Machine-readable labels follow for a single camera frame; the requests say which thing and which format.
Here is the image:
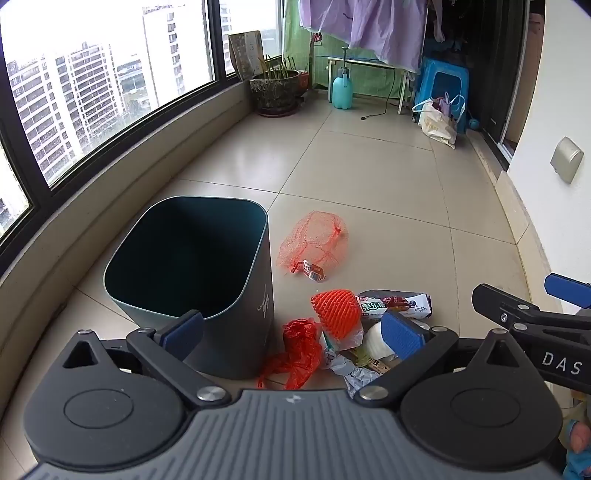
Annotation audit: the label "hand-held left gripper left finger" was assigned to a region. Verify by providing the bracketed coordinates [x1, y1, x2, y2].
[60, 310, 232, 408]

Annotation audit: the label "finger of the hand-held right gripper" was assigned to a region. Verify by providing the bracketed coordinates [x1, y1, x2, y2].
[471, 283, 591, 345]
[544, 273, 591, 310]

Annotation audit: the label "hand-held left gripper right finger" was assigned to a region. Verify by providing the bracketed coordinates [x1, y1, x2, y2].
[352, 310, 546, 409]

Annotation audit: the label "white purple biscuit packet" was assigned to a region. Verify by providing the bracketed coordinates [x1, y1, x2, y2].
[357, 289, 433, 322]

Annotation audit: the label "yellow sachet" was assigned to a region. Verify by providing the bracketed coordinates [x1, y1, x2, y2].
[348, 346, 393, 376]

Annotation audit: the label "dark green trash bin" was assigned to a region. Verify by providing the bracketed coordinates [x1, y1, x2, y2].
[103, 196, 275, 381]

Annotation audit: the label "orange foam fruit net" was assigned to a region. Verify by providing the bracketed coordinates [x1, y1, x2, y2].
[310, 289, 363, 340]

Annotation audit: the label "red plastic bag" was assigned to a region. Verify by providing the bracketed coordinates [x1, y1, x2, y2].
[257, 318, 325, 391]

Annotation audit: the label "orange mesh net bag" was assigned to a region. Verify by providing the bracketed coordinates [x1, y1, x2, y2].
[277, 211, 349, 283]

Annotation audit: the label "white shopping bag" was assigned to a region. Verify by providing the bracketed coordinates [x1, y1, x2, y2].
[412, 92, 467, 149]

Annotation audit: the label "dark sliding door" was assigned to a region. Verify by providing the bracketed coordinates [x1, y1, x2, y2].
[466, 0, 541, 160]

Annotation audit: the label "blue plastic stool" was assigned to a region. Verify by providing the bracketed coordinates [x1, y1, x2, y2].
[418, 58, 471, 134]

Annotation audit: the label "teal spray bottle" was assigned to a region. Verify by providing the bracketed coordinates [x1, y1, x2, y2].
[332, 47, 355, 110]

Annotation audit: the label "dark ceramic plant pot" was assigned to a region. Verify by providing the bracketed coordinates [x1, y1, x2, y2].
[250, 69, 308, 117]

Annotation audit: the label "white bench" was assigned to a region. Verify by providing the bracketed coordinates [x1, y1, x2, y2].
[327, 56, 415, 114]

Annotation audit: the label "green potted plant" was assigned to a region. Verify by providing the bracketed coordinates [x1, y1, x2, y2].
[259, 53, 301, 83]

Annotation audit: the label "cardboard box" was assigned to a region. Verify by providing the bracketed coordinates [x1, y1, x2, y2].
[228, 30, 264, 81]

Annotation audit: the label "dark hanging clothes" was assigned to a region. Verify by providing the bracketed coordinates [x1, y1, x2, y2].
[427, 0, 467, 56]

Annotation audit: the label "green screen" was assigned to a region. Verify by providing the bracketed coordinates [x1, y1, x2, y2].
[283, 0, 421, 93]

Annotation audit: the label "purple hanging cloth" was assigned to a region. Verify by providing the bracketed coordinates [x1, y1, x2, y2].
[298, 0, 428, 61]

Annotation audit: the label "grey wall socket cover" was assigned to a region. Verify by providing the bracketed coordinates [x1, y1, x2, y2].
[549, 137, 585, 184]

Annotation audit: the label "black power cable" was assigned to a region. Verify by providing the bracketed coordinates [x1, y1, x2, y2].
[361, 69, 411, 122]

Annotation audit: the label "black window frame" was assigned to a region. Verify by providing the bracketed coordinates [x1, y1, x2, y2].
[0, 0, 284, 278]

